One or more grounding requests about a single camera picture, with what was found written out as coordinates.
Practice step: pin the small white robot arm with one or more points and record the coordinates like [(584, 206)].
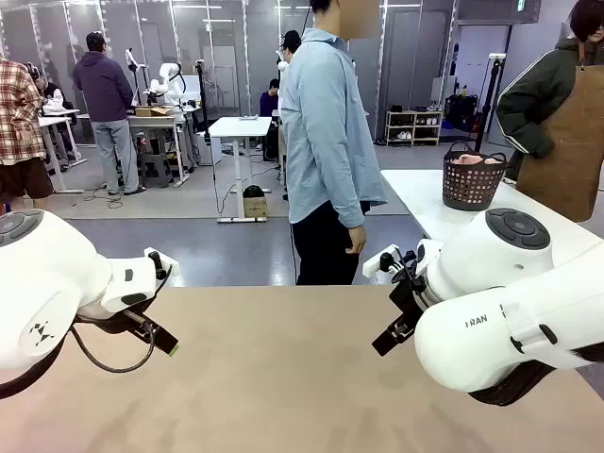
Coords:
[(167, 75)]

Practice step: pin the stand with white panel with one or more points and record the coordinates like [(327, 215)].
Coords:
[(133, 61)]

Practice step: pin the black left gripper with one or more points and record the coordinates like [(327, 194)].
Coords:
[(111, 322)]

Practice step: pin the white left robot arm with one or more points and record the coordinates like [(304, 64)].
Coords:
[(47, 273)]

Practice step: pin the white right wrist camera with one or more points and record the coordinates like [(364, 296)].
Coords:
[(373, 266)]

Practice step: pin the large white table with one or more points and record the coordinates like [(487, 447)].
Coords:
[(415, 198)]

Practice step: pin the mannequin in plaid shirt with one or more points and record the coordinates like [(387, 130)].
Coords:
[(16, 118)]

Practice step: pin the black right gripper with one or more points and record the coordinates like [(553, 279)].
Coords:
[(409, 299)]

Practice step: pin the person's right forearm blue sleeve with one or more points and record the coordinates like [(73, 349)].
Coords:
[(344, 189)]

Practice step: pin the seated person in purple top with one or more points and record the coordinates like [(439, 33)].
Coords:
[(270, 101)]

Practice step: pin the person in brown apron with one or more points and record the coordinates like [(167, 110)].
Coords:
[(561, 118)]

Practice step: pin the person in light blue shirt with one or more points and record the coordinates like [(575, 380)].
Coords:
[(325, 118)]

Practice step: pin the small white standing desk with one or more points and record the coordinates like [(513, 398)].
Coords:
[(238, 126)]

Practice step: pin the grey work desk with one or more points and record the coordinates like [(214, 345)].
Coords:
[(156, 122)]

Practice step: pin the seated person in black jacket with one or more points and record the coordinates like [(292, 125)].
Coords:
[(52, 94)]

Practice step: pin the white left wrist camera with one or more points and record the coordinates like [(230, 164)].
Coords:
[(172, 269)]

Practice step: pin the person's right hand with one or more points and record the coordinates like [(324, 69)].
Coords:
[(357, 240)]

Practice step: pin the black bag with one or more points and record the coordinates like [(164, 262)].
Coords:
[(254, 191)]

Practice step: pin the pink towel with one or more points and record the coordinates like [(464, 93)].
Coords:
[(464, 159)]

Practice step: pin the stack of black cases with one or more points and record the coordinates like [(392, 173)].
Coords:
[(462, 113)]

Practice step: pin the flat open cardboard box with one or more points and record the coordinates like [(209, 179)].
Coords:
[(153, 112)]

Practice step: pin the black step stool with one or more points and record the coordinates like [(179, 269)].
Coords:
[(155, 170)]

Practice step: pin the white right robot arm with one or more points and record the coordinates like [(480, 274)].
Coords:
[(495, 264)]

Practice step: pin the person in black cap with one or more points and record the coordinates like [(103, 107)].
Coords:
[(290, 42)]

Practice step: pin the person in purple hoodie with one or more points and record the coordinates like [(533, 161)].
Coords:
[(104, 89)]

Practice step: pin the tall black light stand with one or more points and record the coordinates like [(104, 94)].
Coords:
[(491, 94)]

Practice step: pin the white desk with white legs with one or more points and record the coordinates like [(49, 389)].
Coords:
[(56, 118)]

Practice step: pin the wooden shoe rack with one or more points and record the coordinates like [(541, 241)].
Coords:
[(415, 127)]

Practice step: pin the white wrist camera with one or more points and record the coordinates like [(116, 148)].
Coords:
[(373, 266), (172, 269)]

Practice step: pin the dark grey perforated basket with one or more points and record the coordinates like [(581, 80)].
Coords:
[(472, 189)]

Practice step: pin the cardboard box with black print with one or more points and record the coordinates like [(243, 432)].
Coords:
[(256, 207)]

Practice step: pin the black camera tripod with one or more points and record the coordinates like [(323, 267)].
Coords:
[(203, 104)]

